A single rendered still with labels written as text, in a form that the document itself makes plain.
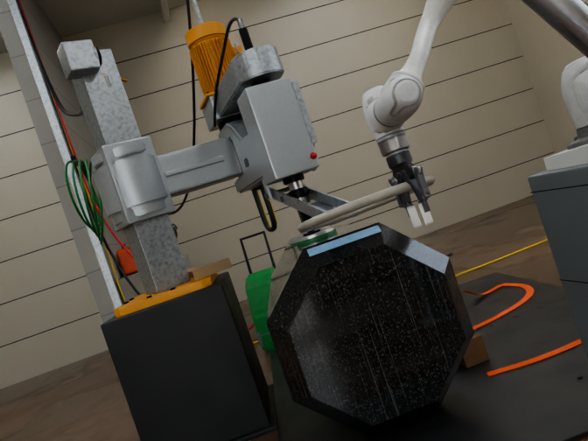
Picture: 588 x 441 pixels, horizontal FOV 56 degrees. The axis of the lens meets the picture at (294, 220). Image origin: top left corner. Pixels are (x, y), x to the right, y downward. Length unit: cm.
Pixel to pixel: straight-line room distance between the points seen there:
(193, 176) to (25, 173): 498
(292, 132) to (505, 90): 665
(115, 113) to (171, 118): 462
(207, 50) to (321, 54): 491
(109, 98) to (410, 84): 184
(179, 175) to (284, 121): 77
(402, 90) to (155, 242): 173
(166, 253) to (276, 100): 99
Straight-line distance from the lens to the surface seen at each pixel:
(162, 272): 288
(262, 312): 416
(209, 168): 299
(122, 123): 297
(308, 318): 213
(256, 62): 245
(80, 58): 295
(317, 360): 216
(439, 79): 844
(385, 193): 166
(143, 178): 284
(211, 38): 320
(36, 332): 778
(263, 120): 241
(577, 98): 208
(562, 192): 207
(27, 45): 521
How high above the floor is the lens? 97
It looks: 1 degrees down
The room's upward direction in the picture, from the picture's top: 19 degrees counter-clockwise
